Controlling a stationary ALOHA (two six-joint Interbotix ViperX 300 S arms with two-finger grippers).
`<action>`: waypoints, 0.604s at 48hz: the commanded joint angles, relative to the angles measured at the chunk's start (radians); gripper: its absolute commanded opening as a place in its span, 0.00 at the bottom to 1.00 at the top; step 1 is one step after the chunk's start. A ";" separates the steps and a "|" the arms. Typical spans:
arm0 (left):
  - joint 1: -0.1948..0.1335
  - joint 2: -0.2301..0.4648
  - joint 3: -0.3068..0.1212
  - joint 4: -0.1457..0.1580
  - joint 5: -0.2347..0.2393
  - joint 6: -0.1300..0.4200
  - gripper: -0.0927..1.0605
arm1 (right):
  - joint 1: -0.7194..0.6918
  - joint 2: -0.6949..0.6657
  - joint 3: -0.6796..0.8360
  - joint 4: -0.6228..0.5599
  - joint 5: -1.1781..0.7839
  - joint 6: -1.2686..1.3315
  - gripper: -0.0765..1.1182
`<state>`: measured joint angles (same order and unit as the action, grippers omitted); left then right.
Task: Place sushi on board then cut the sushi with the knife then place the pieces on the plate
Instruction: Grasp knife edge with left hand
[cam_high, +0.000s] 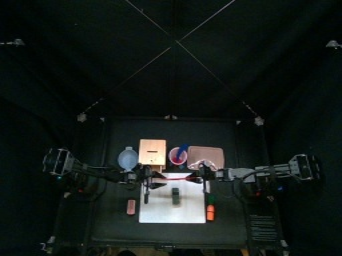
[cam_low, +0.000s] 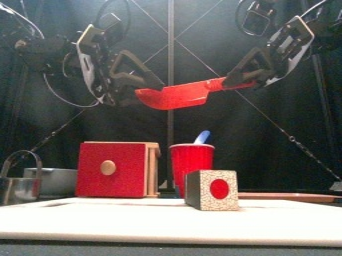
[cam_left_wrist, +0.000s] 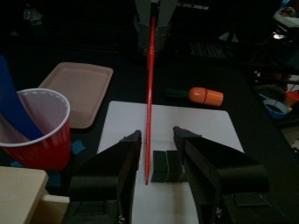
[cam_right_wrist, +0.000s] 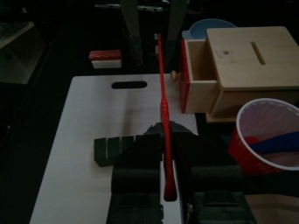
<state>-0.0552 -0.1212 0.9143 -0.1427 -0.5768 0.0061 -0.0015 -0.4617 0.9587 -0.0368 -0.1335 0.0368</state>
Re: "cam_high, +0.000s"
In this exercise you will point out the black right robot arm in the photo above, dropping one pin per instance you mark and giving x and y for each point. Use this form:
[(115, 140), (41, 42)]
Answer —
[(268, 170)]

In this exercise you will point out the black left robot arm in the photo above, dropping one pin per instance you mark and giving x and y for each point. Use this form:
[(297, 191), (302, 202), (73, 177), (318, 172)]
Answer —
[(89, 170)]

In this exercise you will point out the brown rectangular plate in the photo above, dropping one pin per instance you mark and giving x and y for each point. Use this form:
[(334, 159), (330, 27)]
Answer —
[(206, 156)]

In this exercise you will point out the dark green sushi roll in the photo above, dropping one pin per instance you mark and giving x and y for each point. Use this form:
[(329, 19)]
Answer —
[(176, 196)]

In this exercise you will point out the white cutting board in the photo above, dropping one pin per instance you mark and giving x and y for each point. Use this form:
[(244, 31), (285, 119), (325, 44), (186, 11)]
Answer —
[(173, 206)]

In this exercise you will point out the light blue bowl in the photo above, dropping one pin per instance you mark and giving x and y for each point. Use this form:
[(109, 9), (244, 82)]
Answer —
[(127, 159)]

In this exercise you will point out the red plastic cup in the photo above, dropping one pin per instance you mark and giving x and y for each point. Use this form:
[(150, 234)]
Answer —
[(177, 156)]

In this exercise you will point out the blue toy utensil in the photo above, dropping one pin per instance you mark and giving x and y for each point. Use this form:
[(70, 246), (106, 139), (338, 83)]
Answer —
[(182, 151)]

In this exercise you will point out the wooden box with slot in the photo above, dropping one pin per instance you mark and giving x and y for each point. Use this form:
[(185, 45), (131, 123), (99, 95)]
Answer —
[(153, 151)]

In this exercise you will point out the orange toy carrot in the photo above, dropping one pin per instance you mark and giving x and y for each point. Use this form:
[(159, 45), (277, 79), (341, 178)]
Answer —
[(210, 209)]

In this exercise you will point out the metal frame clamp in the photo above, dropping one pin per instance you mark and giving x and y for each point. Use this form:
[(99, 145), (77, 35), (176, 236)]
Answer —
[(333, 43), (82, 117), (17, 42), (260, 120), (170, 117)]

